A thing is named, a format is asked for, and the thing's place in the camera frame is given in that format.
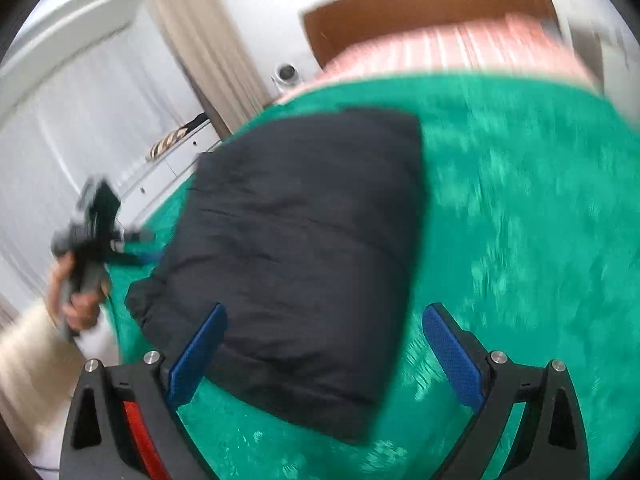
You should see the striped rolled cloth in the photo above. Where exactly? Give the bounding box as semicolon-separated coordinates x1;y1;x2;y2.
145;112;208;163

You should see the green fleece blanket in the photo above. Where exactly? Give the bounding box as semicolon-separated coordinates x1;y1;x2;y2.
107;72;640;480

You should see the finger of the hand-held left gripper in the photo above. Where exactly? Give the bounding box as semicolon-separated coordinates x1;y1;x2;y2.
102;252;161;267
111;230;153;253

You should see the beige curtain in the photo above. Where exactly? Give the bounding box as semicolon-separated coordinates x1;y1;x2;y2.
142;0;273;138

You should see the person's left hand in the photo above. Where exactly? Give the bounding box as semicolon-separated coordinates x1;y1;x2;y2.
47;254;111;333

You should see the brown wooden headboard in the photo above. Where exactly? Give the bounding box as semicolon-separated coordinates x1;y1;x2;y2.
300;0;558;73

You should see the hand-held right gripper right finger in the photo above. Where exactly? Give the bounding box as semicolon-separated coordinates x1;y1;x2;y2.
421;302;591;480

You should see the white window cabinet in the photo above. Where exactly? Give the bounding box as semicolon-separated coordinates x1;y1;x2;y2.
115;125;226;226

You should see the person's left forearm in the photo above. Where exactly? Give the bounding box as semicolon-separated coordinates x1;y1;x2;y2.
0;302;88;466

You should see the pink striped bedding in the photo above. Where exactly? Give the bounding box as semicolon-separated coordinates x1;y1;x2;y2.
277;15;601;106

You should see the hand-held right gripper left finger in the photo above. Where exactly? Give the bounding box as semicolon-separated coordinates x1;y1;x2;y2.
60;302;228;480

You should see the black puffer jacket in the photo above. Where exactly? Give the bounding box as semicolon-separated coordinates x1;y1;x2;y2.
124;106;426;446

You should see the white sheer curtain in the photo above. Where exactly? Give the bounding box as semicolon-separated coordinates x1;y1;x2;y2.
0;20;201;301

